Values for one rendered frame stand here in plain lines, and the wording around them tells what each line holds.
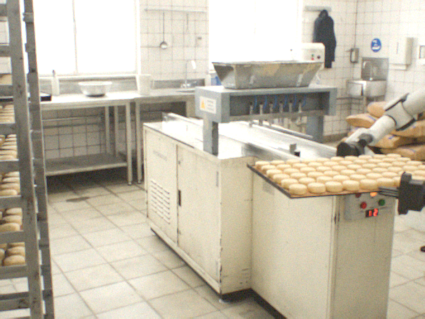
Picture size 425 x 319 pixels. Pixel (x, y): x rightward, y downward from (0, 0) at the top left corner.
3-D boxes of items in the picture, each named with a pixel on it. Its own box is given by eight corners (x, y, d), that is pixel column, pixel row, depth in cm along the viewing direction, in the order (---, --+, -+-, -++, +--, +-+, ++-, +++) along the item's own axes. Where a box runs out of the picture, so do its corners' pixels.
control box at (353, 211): (343, 218, 223) (345, 187, 220) (387, 211, 233) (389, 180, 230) (349, 221, 220) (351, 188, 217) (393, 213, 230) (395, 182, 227)
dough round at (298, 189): (303, 195, 151) (303, 188, 150) (286, 193, 153) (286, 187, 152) (308, 191, 155) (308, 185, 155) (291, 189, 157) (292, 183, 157)
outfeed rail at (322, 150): (204, 119, 404) (204, 110, 403) (207, 119, 405) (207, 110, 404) (398, 182, 227) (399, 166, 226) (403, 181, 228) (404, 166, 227)
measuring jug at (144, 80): (150, 95, 534) (150, 75, 530) (133, 94, 541) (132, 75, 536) (157, 93, 548) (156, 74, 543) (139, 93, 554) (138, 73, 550)
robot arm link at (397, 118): (361, 130, 223) (388, 106, 231) (376, 149, 222) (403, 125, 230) (375, 121, 213) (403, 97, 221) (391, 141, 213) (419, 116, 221)
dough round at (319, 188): (304, 191, 155) (304, 185, 155) (313, 188, 159) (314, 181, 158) (319, 194, 152) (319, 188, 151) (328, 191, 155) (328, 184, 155)
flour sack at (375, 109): (362, 115, 642) (363, 102, 638) (382, 112, 667) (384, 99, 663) (415, 123, 586) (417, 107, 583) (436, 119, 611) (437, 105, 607)
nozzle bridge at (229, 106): (195, 147, 300) (194, 87, 292) (301, 137, 330) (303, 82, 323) (220, 159, 270) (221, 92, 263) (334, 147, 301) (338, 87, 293)
